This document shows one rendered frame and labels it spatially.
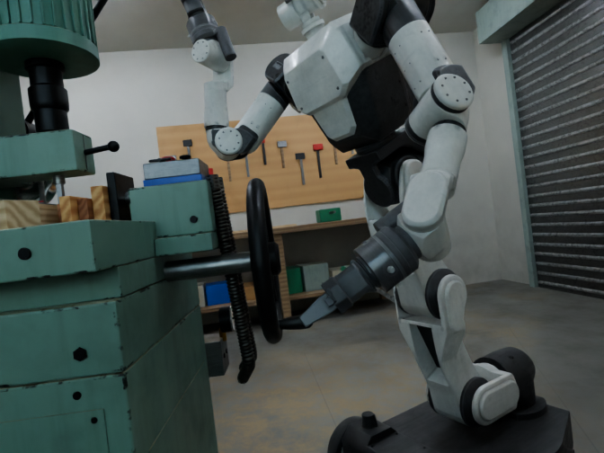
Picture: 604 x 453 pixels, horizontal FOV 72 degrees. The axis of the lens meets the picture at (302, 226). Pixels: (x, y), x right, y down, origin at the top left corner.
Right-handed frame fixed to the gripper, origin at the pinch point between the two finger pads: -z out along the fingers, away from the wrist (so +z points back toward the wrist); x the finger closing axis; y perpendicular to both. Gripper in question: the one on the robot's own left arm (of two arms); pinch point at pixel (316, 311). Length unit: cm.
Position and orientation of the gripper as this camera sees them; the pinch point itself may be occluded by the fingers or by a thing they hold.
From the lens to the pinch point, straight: 70.0
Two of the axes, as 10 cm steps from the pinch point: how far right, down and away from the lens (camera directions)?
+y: -5.9, -7.8, 2.1
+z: 8.0, -6.0, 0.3
